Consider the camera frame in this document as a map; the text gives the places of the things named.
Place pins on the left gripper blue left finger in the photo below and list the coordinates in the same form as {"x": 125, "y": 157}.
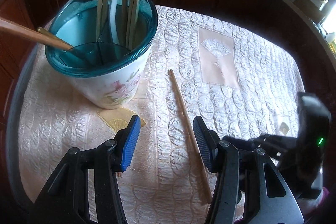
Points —
{"x": 128, "y": 141}

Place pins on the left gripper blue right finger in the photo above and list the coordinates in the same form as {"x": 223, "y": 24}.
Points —
{"x": 208, "y": 145}

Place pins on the white plastic spoon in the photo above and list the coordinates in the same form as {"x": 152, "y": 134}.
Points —
{"x": 113, "y": 21}

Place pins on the wooden handle metal spoon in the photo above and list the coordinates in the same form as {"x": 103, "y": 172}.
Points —
{"x": 9, "y": 27}

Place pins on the gold metal fork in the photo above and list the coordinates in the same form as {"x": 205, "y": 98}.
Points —
{"x": 47, "y": 33}

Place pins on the right hand white glove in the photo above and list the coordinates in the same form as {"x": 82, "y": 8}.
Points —
{"x": 313, "y": 197}

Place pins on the white quilted table cloth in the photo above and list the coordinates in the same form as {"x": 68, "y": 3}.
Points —
{"x": 241, "y": 84}

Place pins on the floral utensil holder teal rim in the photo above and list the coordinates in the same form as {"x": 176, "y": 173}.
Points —
{"x": 105, "y": 73}

